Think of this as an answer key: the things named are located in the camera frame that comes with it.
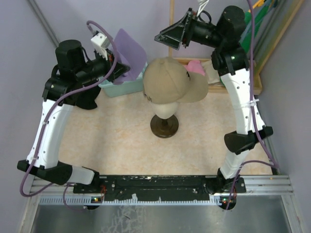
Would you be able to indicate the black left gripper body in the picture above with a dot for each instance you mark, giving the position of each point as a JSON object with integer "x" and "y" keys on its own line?
{"x": 102, "y": 67}

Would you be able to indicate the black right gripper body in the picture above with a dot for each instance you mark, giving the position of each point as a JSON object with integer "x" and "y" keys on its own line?
{"x": 189, "y": 36}

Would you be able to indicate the purple cap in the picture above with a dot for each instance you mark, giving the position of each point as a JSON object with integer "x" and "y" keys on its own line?
{"x": 132, "y": 54}

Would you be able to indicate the black cap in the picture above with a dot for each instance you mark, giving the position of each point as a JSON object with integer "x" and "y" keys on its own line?
{"x": 86, "y": 99}

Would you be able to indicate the beige cap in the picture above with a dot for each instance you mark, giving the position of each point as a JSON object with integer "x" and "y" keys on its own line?
{"x": 165, "y": 81}

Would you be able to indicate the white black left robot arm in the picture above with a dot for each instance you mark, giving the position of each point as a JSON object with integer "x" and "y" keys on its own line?
{"x": 73, "y": 77}

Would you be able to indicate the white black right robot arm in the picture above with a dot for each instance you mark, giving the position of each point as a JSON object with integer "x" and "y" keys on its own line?
{"x": 229, "y": 59}

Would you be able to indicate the pink cloth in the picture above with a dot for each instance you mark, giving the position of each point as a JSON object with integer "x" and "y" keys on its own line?
{"x": 195, "y": 66}

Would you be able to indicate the teal plastic bin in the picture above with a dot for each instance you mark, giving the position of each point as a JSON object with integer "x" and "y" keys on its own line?
{"x": 125, "y": 88}

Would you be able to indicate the cream cloth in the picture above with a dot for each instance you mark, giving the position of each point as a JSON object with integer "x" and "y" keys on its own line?
{"x": 211, "y": 74}

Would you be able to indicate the beige mannequin head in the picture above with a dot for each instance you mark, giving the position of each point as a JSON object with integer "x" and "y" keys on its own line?
{"x": 165, "y": 111}

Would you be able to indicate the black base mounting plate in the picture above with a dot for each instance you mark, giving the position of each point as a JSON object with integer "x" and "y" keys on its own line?
{"x": 157, "y": 187}

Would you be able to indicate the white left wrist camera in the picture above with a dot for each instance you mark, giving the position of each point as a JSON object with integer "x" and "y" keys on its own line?
{"x": 101, "y": 43}

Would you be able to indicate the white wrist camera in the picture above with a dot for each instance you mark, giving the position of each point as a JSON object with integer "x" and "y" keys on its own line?
{"x": 101, "y": 43}
{"x": 202, "y": 5}

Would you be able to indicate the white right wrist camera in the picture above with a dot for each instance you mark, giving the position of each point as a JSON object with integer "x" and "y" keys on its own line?
{"x": 202, "y": 5}

